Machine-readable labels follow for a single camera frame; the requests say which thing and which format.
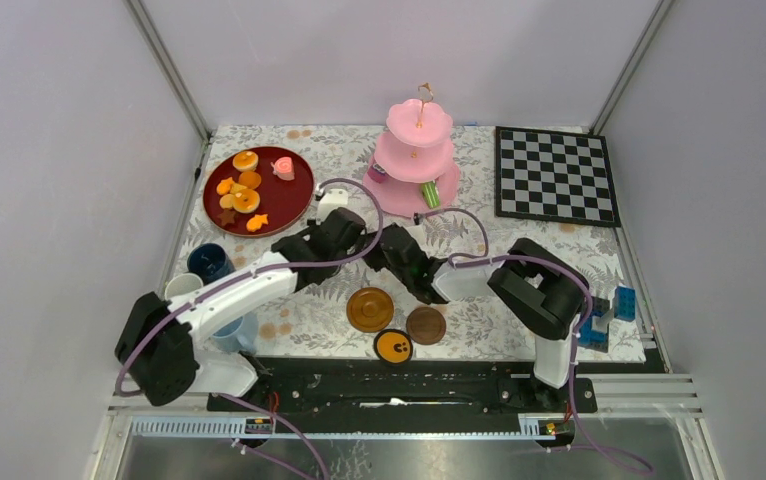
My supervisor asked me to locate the dark red round tray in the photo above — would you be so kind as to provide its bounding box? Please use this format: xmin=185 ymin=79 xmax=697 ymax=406
xmin=202 ymin=146 xmax=315 ymax=238

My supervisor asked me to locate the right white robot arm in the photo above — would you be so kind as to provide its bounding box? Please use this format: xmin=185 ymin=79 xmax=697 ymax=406
xmin=363 ymin=224 xmax=594 ymax=412

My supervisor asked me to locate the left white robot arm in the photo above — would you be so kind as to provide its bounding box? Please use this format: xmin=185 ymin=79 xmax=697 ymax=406
xmin=114 ymin=207 xmax=367 ymax=411

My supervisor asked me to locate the light brown wooden coaster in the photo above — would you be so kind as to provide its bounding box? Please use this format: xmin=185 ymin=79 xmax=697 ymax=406
xmin=346 ymin=287 xmax=394 ymax=333

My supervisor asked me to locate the green layered cake slice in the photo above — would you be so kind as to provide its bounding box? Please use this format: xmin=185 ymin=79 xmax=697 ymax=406
xmin=420 ymin=181 xmax=441 ymax=210

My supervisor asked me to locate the purple cake slice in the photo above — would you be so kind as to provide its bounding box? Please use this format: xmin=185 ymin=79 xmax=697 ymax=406
xmin=367 ymin=161 xmax=388 ymax=184

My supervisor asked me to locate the dark brown wooden coaster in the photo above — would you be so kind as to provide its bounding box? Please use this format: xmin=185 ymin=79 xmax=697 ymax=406
xmin=406 ymin=307 xmax=447 ymax=345

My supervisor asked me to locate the pink three-tier cake stand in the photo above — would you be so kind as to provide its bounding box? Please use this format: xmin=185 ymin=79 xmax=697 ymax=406
xmin=362 ymin=82 xmax=460 ymax=217

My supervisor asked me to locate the floral tablecloth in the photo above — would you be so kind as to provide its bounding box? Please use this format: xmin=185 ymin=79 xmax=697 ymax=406
xmin=202 ymin=126 xmax=629 ymax=361

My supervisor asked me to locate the orange face black coaster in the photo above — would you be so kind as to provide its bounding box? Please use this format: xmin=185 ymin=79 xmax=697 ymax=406
xmin=373 ymin=329 xmax=414 ymax=365

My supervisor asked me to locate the orange round cookie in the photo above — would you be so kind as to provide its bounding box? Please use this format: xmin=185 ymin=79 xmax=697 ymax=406
xmin=238 ymin=171 xmax=262 ymax=190

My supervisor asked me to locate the brown star cookie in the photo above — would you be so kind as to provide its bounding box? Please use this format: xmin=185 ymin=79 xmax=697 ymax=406
xmin=217 ymin=209 xmax=237 ymax=227

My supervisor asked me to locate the orange pancake stack toy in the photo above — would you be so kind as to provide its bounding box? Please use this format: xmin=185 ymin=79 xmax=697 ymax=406
xmin=231 ymin=150 xmax=259 ymax=172

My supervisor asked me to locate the orange flower cookie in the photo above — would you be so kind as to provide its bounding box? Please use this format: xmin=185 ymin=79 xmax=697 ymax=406
xmin=216 ymin=177 xmax=236 ymax=196

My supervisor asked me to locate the dark blue mug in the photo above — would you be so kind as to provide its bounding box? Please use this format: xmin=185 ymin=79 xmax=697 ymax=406
xmin=186 ymin=243 xmax=235 ymax=285

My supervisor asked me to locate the light blue mug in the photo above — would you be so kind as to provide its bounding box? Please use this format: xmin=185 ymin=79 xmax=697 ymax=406
xmin=212 ymin=312 xmax=259 ymax=355

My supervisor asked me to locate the black white chessboard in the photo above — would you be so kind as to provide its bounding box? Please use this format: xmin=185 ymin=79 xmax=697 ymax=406
xmin=495 ymin=126 xmax=622 ymax=228

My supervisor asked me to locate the white pink mug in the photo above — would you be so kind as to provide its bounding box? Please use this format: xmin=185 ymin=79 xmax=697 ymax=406
xmin=162 ymin=272 xmax=204 ymax=301

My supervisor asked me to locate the dark grey brick baseplate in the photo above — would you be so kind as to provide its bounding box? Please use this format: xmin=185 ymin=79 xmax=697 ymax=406
xmin=578 ymin=297 xmax=615 ymax=353

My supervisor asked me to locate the blue toy brick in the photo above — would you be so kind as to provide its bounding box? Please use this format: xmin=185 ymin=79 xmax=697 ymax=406
xmin=612 ymin=285 xmax=637 ymax=322

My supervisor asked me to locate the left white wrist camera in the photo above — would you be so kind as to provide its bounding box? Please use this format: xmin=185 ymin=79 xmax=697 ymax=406
xmin=315 ymin=188 xmax=350 ymax=223

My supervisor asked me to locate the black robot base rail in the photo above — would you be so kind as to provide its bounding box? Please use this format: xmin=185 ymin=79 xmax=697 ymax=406
xmin=242 ymin=358 xmax=597 ymax=434

